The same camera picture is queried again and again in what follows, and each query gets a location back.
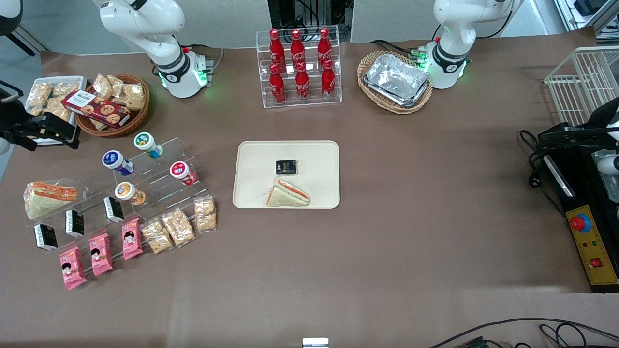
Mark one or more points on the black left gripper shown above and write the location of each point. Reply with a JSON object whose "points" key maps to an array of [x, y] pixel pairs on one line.
{"points": [[596, 119]]}

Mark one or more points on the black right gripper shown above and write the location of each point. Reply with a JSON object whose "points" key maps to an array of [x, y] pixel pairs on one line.
{"points": [[10, 116]]}

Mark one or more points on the green gum bottle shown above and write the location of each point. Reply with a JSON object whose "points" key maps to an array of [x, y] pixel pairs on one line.
{"points": [[145, 141]]}

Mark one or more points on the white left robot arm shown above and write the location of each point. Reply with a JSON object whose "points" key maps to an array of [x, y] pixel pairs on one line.
{"points": [[454, 29]]}

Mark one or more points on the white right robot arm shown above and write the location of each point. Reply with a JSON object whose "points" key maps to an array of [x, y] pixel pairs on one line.
{"points": [[145, 24]]}

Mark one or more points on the blue gum bottle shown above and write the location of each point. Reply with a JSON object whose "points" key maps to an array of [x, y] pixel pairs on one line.
{"points": [[115, 160]]}

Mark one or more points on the orange gum bottle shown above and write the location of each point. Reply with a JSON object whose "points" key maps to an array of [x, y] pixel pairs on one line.
{"points": [[126, 192]]}

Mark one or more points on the red gum bottle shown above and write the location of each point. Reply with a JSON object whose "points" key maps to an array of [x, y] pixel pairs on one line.
{"points": [[181, 171]]}

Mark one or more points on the aluminium foil tray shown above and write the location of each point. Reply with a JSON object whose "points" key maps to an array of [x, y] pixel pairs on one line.
{"points": [[396, 79]]}

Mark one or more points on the cream plastic tray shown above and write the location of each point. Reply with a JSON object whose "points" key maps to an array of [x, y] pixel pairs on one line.
{"points": [[314, 159]]}

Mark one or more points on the clear bag of crackers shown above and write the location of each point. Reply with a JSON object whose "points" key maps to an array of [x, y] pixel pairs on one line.
{"points": [[102, 86], [33, 111], [133, 96], [38, 94], [205, 214], [99, 124], [58, 107], [157, 237], [178, 227], [117, 83], [65, 89]]}

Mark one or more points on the red cookie box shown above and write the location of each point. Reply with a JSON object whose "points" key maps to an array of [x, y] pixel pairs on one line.
{"points": [[96, 108]]}

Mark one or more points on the white plastic bin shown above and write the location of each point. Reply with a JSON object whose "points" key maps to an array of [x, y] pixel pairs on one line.
{"points": [[81, 83]]}

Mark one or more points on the clear acrylic tiered stand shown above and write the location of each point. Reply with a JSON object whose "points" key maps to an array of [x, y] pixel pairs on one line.
{"points": [[92, 193], [164, 203]]}

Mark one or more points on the wrapped triangle sandwich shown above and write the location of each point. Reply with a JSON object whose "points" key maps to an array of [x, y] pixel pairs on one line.
{"points": [[46, 200], [285, 195]]}

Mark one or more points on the brown round wicker basket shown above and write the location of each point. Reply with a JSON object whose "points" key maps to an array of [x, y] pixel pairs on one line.
{"points": [[138, 118]]}

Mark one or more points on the black metal bar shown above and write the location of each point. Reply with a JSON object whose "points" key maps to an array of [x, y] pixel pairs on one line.
{"points": [[29, 43]]}

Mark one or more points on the black tissue pack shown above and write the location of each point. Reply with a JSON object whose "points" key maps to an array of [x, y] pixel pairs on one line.
{"points": [[114, 209], [286, 167], [46, 237], [75, 223]]}

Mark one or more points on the black yellow control box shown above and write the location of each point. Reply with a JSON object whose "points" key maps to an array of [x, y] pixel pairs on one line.
{"points": [[592, 251]]}

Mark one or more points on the grey metal shelf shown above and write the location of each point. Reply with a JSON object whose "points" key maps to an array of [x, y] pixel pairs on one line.
{"points": [[585, 12]]}

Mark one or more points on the pink snack packet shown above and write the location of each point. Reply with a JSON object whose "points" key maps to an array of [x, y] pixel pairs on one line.
{"points": [[72, 268], [131, 239], [100, 254]]}

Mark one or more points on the clear acrylic bottle rack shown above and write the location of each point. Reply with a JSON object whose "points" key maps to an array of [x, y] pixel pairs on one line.
{"points": [[261, 104]]}

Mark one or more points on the light oval wicker basket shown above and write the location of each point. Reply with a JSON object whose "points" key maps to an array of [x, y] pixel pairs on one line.
{"points": [[367, 63]]}

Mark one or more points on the red cola bottle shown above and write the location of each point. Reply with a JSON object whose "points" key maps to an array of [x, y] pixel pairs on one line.
{"points": [[277, 87], [302, 86], [275, 48], [297, 48], [324, 46], [328, 82]]}

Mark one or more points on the black equipment rack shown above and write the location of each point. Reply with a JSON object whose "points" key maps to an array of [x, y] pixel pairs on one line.
{"points": [[309, 14]]}

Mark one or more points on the small white box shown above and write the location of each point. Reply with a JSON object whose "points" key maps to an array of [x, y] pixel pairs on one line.
{"points": [[315, 342]]}

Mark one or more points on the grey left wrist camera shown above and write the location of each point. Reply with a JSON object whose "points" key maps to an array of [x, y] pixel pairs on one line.
{"points": [[608, 165]]}

